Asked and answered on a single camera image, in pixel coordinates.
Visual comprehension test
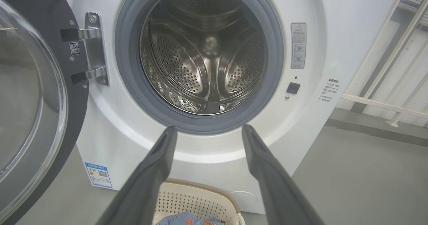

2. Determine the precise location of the white metal railing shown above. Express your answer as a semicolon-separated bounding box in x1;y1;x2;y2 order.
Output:
341;0;428;128

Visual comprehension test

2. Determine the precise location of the black door latch socket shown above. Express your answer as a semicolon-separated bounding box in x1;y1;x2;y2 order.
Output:
286;82;301;95

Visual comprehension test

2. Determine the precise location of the white front-load washing machine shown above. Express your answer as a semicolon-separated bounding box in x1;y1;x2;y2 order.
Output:
59;0;403;215

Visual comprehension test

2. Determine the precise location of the blue energy label sticker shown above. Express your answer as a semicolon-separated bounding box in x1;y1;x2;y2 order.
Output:
85;162;113;189

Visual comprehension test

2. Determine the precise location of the round white filter cover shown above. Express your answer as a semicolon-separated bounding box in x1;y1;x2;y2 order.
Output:
229;191;258;213

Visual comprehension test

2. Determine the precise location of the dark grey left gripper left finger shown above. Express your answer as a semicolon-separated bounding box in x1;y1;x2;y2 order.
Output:
95;126;178;225

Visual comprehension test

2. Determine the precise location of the black round glass washer door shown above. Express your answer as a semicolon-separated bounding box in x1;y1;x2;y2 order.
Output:
0;0;90;225

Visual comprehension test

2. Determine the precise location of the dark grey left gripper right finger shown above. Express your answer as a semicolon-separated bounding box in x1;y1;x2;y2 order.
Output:
241;124;325;225

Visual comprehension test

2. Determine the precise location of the grey warning sticker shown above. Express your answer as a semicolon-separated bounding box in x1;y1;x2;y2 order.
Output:
290;22;307;69

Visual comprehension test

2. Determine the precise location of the blue orange-print garment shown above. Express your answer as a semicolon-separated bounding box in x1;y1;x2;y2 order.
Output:
155;212;224;225

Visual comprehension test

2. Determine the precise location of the grey rubber door gasket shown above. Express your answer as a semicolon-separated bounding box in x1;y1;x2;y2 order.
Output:
115;0;285;135

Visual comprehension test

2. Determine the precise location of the chrome door hinge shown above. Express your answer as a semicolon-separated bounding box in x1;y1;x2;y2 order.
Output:
60;12;109;86

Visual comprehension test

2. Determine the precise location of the printed text notice label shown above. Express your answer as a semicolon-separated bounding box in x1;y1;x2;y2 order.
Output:
318;79;340;102

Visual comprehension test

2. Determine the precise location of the stainless steel washer drum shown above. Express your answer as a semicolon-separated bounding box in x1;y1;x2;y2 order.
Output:
140;0;268;115

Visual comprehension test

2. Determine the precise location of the cream perforated laundry basket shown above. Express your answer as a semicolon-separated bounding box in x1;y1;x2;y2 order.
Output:
152;179;246;225

